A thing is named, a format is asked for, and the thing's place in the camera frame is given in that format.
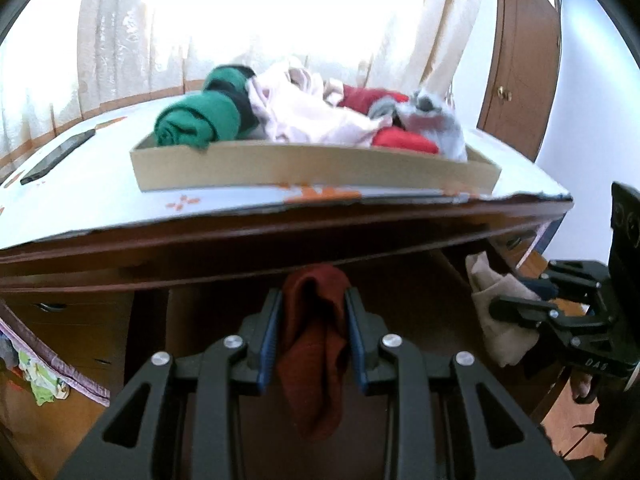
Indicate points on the cream underwear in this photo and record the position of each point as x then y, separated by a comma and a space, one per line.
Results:
500, 340

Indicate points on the brown wooden door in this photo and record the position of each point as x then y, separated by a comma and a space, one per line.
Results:
525, 50

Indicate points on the shallow cardboard tray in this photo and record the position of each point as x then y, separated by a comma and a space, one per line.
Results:
310, 170

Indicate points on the whitish pink underwear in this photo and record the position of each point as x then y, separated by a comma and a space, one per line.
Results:
310, 120

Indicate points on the person's dark clothing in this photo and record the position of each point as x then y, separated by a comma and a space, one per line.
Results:
600, 430

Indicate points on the closed wooden side drawer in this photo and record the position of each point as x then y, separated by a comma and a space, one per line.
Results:
65, 325

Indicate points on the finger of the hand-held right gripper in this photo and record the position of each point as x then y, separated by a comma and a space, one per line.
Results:
515, 307
547, 287

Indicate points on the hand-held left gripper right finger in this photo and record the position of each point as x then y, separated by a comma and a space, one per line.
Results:
356, 347

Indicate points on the brass door knob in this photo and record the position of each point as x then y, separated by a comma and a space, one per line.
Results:
505, 93

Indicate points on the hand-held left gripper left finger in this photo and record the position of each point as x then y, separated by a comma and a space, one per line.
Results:
268, 347

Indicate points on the bright red underwear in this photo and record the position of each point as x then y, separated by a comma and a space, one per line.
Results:
405, 141

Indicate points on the dark red underwear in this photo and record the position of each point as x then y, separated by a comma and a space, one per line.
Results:
310, 350

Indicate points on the pink trimmed bedding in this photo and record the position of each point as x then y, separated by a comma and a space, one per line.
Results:
65, 375

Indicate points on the green yellow printed cloth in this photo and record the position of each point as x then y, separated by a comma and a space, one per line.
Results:
42, 377

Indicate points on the wooden desk drawer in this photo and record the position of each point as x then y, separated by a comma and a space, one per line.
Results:
420, 300

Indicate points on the dark wooden desk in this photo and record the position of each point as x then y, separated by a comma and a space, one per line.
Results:
200, 240

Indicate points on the black smartphone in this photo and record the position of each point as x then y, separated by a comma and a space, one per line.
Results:
57, 157

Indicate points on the green underwear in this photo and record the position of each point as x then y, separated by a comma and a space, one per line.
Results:
200, 115

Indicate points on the red underwear striped waistband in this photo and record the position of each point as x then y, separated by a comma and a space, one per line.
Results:
365, 97

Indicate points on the grey sock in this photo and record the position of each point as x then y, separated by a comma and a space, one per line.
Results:
440, 125

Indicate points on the person's right hand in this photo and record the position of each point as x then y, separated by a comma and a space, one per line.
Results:
583, 386

